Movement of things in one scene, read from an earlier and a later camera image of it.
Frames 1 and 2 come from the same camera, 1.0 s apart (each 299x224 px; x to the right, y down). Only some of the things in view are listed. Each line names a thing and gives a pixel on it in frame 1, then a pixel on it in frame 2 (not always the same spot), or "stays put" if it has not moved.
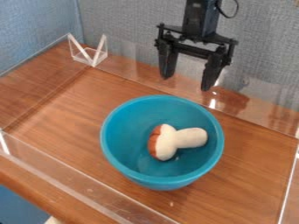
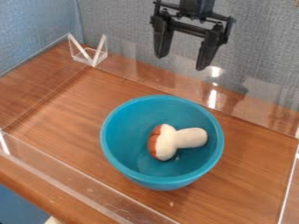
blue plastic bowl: x=126 y=130 stays put
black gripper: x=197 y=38 → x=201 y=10
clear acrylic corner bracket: x=86 y=54 stays put
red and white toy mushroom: x=166 y=140 stays put
